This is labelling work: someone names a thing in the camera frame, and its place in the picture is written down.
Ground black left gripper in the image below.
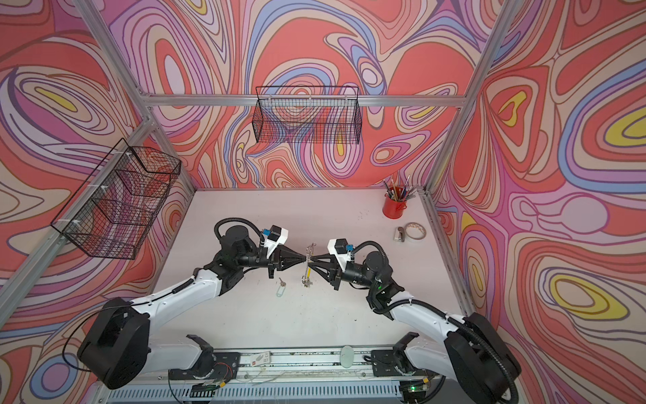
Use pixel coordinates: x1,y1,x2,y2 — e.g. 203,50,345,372
236,247,306,283

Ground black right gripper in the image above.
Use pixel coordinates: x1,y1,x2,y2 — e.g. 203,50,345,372
310,253,380,291

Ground metal keyring organizer yellow grip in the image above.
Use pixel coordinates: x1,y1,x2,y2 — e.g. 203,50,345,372
301,243,316,288

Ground key with long mint tag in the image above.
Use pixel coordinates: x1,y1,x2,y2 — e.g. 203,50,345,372
276,278,287,298

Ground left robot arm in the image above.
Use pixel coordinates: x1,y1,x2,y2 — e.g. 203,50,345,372
77,218,306,390

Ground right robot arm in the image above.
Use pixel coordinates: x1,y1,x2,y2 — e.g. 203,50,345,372
310,251,522,403

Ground red pen cup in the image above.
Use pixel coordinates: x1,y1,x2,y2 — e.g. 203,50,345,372
382,187,407,220

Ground tape roll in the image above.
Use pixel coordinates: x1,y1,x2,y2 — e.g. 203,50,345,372
404,222,427,242

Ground pens in cup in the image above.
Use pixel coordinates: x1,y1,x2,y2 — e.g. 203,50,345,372
382,179,419,202

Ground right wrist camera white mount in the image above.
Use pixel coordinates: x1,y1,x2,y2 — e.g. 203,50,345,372
327,238,354,272

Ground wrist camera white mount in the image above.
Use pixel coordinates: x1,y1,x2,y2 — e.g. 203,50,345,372
327,238,354,272
262,225,289,259

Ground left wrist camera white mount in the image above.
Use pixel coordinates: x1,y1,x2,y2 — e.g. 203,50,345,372
262,225,289,259

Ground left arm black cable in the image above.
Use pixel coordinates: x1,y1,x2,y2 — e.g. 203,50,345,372
213,217,266,243

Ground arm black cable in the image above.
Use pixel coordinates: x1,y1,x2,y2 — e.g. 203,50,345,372
213,217,266,243
350,240,520,404

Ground white label tag on rail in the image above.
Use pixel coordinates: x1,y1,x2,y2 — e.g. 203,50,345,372
250,351,272,367

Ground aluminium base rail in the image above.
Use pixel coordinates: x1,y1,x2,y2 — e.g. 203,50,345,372
85,344,455,404

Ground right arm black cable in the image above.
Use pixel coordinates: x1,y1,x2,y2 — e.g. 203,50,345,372
350,240,520,404

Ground black wire basket back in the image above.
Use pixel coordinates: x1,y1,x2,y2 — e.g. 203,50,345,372
252,85,363,145

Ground black wire basket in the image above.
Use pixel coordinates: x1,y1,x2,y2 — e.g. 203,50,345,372
50,139,182,260
252,85,363,145

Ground black wire basket left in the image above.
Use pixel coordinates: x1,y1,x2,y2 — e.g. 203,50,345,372
50,139,182,260

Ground aluminium frame post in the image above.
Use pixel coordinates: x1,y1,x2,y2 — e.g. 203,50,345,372
75,0,198,195

